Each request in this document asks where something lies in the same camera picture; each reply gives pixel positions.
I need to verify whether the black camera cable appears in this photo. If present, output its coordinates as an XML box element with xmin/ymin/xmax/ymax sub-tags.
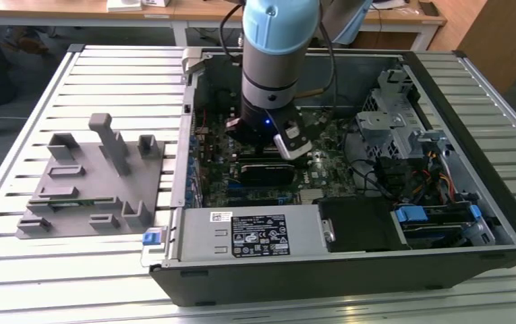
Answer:
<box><xmin>218</xmin><ymin>2</ymin><xmax>246</xmax><ymax>65</ymax></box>

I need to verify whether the black cable with brass plug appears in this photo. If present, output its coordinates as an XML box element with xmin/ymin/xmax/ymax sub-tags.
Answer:
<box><xmin>294</xmin><ymin>13</ymin><xmax>338</xmax><ymax>99</ymax></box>

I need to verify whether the black hard disk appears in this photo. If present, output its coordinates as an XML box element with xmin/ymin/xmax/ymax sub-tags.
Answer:
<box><xmin>402</xmin><ymin>225</ymin><xmax>469</xmax><ymax>249</ymax></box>

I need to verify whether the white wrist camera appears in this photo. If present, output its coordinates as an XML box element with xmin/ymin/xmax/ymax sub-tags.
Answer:
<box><xmin>273</xmin><ymin>123</ymin><xmax>314</xmax><ymax>161</ymax></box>

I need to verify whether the black graphics card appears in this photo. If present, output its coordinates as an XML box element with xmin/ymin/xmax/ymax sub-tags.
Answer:
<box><xmin>238</xmin><ymin>163</ymin><xmax>297</xmax><ymax>186</ymax></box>

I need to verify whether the silver chipset heatsink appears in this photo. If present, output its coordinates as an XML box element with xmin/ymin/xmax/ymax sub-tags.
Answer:
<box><xmin>301</xmin><ymin>189</ymin><xmax>326</xmax><ymax>205</ymax></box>

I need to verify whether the silver metal drive cage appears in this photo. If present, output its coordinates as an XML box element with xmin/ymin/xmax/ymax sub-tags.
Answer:
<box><xmin>354</xmin><ymin>70</ymin><xmax>421</xmax><ymax>159</ymax></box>

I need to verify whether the black PC case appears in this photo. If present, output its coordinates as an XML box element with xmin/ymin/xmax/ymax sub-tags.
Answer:
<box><xmin>149</xmin><ymin>47</ymin><xmax>516</xmax><ymax>308</ymax></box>

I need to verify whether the green motherboard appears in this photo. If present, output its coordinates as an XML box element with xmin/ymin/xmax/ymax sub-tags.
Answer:
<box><xmin>190</xmin><ymin>107</ymin><xmax>363</xmax><ymax>209</ymax></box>

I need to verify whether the wooden office desk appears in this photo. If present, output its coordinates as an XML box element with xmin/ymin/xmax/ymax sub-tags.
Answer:
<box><xmin>174</xmin><ymin>0</ymin><xmax>449</xmax><ymax>51</ymax></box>
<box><xmin>0</xmin><ymin>0</ymin><xmax>187</xmax><ymax>47</ymax></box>

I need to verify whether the plain white box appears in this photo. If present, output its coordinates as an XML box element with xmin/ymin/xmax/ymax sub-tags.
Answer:
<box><xmin>107</xmin><ymin>0</ymin><xmax>145</xmax><ymax>13</ymax></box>

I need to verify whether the black plastic shroud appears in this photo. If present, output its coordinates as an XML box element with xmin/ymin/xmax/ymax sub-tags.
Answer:
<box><xmin>318</xmin><ymin>197</ymin><xmax>415</xmax><ymax>254</ymax></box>

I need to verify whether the grey power supply with label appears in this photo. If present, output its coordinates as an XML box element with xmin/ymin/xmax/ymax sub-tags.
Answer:
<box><xmin>163</xmin><ymin>205</ymin><xmax>331</xmax><ymax>263</ymax></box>

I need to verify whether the green RAM stick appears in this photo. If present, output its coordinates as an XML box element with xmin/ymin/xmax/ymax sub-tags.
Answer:
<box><xmin>49</xmin><ymin>200</ymin><xmax>97</xmax><ymax>207</ymax></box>

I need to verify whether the coloured power wire bundle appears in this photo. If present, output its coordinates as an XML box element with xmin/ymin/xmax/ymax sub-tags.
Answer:
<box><xmin>413</xmin><ymin>150</ymin><xmax>457</xmax><ymax>203</ymax></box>

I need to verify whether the black expansion slot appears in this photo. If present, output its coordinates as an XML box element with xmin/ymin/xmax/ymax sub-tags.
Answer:
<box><xmin>229</xmin><ymin>192</ymin><xmax>289</xmax><ymax>205</ymax></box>

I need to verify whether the wooden cabinet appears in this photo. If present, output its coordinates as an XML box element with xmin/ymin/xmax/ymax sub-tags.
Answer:
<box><xmin>429</xmin><ymin>0</ymin><xmax>516</xmax><ymax>95</ymax></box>

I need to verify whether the grey parts rack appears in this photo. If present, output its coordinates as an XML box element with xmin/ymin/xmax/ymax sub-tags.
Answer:
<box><xmin>16</xmin><ymin>113</ymin><xmax>169</xmax><ymax>241</ymax></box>

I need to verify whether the blue disk carrier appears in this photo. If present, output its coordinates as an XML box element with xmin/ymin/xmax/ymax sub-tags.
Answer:
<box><xmin>395</xmin><ymin>204</ymin><xmax>482</xmax><ymax>225</ymax></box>

